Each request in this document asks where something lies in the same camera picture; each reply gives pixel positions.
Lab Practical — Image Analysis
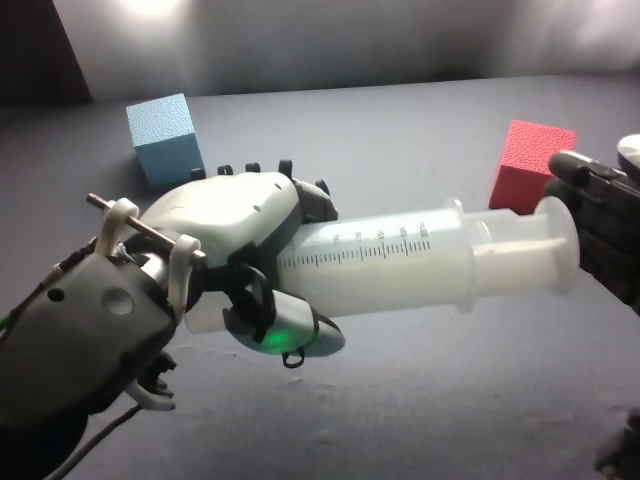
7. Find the white backdrop sheet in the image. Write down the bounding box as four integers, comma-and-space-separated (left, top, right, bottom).
52, 0, 640, 99

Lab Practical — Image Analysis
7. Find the red foam cube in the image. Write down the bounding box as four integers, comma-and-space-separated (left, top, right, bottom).
488, 118, 578, 216

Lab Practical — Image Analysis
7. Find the blue foam cube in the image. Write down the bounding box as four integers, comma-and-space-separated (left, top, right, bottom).
125, 93, 206, 189

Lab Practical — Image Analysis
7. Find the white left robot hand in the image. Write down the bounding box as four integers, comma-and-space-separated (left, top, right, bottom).
142, 158, 347, 370

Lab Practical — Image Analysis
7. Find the large translucent plastic syringe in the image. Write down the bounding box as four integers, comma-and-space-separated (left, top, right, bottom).
184, 195, 581, 336

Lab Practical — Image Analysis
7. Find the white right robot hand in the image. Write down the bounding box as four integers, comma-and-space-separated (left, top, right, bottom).
543, 133, 640, 480

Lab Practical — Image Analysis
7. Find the grey table cloth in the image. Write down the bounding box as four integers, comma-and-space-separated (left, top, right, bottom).
0, 74, 640, 480

